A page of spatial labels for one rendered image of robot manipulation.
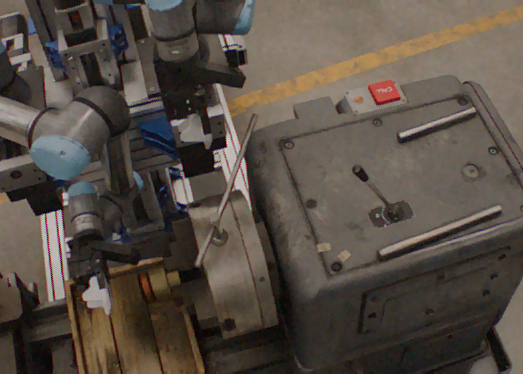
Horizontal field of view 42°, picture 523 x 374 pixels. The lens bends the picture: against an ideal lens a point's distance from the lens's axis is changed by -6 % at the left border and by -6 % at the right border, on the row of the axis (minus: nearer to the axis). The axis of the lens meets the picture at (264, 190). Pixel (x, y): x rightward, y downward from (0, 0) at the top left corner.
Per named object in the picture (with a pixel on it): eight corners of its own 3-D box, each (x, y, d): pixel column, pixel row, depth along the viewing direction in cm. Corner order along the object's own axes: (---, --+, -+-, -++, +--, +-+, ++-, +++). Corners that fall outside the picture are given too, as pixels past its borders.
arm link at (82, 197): (100, 195, 179) (91, 175, 172) (106, 229, 172) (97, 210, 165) (71, 203, 178) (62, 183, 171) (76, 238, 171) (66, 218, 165)
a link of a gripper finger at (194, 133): (184, 153, 141) (174, 114, 135) (213, 146, 141) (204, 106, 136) (186, 162, 138) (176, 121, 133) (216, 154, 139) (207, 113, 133)
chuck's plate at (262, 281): (243, 227, 181) (236, 162, 154) (279, 341, 166) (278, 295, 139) (230, 230, 181) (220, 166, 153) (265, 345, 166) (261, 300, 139)
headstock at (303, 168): (450, 160, 199) (471, 63, 167) (522, 301, 172) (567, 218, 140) (248, 215, 193) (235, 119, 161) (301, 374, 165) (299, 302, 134)
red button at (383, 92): (390, 84, 166) (391, 78, 164) (400, 102, 162) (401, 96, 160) (367, 90, 165) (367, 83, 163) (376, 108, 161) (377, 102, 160)
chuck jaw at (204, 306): (219, 272, 155) (232, 315, 147) (222, 285, 159) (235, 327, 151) (170, 284, 154) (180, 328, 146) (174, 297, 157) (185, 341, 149)
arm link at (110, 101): (98, 55, 151) (117, 174, 192) (68, 89, 145) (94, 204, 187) (141, 76, 148) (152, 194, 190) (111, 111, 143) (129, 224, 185)
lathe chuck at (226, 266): (230, 230, 181) (220, 166, 153) (264, 345, 166) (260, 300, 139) (195, 239, 180) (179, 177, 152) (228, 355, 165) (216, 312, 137)
